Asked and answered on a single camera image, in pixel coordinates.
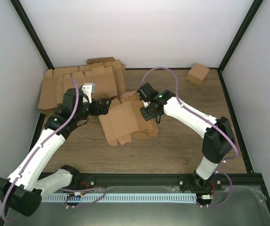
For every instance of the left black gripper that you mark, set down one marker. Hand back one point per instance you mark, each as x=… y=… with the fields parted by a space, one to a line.
x=97 y=111

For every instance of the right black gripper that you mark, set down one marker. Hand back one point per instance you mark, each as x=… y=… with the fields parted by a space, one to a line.
x=146 y=116

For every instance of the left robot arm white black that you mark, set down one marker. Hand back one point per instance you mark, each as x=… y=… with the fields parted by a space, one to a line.
x=23 y=190

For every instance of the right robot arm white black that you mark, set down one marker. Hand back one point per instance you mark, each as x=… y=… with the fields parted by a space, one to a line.
x=217 y=134

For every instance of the folded brown cardboard box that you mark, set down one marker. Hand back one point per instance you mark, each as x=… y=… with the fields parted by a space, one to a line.
x=197 y=74

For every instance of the stack of flat cardboard boxes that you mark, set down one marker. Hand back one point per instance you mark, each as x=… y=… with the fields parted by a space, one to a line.
x=107 y=73

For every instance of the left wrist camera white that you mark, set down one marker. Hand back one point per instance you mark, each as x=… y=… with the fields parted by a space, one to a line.
x=88 y=90

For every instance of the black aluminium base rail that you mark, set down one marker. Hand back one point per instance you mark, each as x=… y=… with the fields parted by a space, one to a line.
x=184 y=181

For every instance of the black enclosure frame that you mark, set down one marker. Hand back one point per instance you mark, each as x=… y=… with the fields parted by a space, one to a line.
x=171 y=33

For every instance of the light blue slotted cable duct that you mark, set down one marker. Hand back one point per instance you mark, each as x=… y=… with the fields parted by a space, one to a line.
x=124 y=198

